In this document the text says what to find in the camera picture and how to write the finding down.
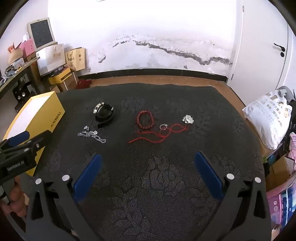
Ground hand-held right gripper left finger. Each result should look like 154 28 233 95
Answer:
24 152 103 241

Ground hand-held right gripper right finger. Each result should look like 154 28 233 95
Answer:
195 151 272 241

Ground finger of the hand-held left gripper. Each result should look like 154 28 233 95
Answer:
0 130 31 151
0 130 52 164

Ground yellow jewelry box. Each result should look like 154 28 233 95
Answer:
0 91 65 176

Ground clear crystal necklace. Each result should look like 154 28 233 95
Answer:
77 126 107 143

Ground red cord white pendant necklace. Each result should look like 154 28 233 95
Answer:
128 114 195 145

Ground black wristwatch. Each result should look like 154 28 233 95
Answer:
93 102 115 128

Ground red bead bracelet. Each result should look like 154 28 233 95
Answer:
136 110 155 129

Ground person's left hand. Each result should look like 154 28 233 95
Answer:
0 176 27 218

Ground black speakers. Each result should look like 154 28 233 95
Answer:
13 83 33 101

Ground black patterned blanket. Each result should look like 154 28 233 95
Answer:
7 83 266 241

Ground dark desk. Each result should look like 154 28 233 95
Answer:
0 57 40 93

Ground brown cardboard box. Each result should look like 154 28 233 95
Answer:
58 73 79 91

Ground flat yellow box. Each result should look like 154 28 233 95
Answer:
48 70 74 85

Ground tall cardboard carton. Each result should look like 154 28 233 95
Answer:
30 58 48 93

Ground pink printed carton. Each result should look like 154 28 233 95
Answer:
266 183 289 229

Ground red cloth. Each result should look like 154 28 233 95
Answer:
77 79 92 90

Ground flat black box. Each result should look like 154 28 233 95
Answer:
52 66 70 75

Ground white printed plastic bag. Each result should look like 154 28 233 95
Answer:
242 88 293 150

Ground white gift bag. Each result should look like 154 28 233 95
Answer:
36 44 66 76

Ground brown paper bag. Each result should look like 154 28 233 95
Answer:
8 43 24 65

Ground brown gift bag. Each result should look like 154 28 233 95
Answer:
65 47 86 71

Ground pink box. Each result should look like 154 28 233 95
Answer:
19 38 36 57

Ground white framed monitor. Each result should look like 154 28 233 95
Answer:
27 17 58 49

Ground grey plastic object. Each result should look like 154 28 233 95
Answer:
276 86 296 101

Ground white door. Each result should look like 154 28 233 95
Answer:
231 0 296 93

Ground black door handle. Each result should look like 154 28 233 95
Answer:
274 43 286 57

